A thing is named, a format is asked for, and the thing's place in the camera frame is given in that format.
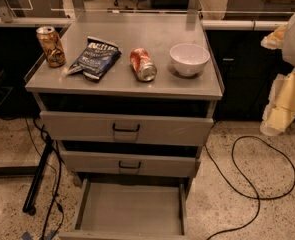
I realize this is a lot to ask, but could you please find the black table leg stand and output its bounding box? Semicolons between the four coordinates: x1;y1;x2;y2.
23;135;52;216

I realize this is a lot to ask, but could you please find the blue chip bag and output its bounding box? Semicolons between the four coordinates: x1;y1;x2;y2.
67;36;121;81

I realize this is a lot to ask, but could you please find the red coke can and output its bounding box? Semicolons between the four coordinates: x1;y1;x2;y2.
130;48;157;82

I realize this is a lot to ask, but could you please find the middle grey drawer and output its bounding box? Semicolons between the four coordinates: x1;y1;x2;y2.
59;141;200;177

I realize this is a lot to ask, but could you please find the gold soda can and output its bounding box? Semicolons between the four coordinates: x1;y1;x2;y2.
36;26;65;68

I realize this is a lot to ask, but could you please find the white bowl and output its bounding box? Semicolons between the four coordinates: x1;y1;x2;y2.
170;43;210;77

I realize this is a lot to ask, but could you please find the top grey drawer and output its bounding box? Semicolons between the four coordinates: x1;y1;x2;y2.
40;111;213;146

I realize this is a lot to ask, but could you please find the bottom grey open drawer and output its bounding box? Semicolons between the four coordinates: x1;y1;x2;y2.
59;179;188;240

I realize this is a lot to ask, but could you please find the black cables left floor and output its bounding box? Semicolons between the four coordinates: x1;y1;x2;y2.
24;117;65;240

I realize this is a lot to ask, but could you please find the grey drawer cabinet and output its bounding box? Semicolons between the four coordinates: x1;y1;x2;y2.
23;11;226;188

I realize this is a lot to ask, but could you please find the black floor cable right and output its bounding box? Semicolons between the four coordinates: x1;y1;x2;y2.
204;135;295;240

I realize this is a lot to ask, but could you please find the white horizontal rail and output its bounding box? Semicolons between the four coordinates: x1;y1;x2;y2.
0;13;284;31

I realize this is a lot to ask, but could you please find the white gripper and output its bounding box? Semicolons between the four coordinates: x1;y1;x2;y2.
260;13;295;136

